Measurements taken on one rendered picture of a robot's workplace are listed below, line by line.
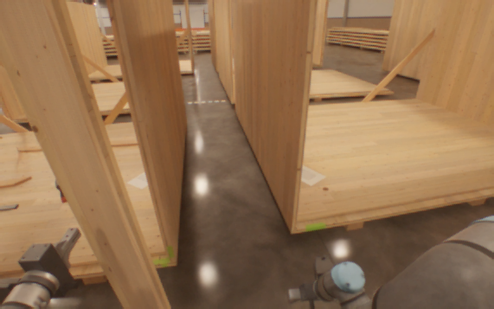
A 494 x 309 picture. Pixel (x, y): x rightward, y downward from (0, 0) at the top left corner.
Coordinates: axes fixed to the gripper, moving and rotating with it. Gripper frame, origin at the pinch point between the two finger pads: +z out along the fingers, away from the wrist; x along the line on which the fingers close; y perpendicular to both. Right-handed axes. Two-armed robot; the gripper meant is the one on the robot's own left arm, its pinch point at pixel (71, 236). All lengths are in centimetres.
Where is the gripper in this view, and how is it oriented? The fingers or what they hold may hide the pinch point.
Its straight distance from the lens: 81.4
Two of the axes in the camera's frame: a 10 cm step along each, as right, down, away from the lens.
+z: -0.8, -4.7, 8.8
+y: 10.0, -0.9, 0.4
